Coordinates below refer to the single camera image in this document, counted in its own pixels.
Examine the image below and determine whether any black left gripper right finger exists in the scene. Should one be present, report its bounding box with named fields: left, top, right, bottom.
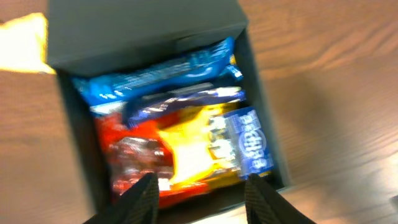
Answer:
left=244, top=174, right=315, bottom=224

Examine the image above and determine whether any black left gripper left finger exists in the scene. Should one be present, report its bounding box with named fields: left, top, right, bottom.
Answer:
left=84, top=173, right=159, bottom=224

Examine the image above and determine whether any blue Eclipse gum pack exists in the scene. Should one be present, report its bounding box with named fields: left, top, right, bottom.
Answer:
left=223, top=107, right=274, bottom=179

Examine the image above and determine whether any red Hacks candy bag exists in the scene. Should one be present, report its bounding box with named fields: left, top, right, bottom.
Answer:
left=95, top=112, right=210, bottom=208

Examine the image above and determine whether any yellow seed snack bag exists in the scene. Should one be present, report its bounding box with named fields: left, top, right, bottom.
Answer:
left=174, top=102, right=271, bottom=190

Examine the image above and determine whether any small yellow candy wrapper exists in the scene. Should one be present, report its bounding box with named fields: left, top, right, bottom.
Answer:
left=156, top=103, right=237, bottom=185

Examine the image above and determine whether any dark blue snack bar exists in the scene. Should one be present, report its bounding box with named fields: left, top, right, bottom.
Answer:
left=122, top=86, right=246, bottom=129

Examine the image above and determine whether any blue wafer bar packet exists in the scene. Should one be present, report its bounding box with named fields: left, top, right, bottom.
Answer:
left=72, top=37, right=234, bottom=106

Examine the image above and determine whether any dark green box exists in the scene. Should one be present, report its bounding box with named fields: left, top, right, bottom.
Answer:
left=47, top=1, right=289, bottom=212

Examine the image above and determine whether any large yellow candy wrapper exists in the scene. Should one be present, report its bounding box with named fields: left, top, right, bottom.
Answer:
left=1, top=12, right=56, bottom=75

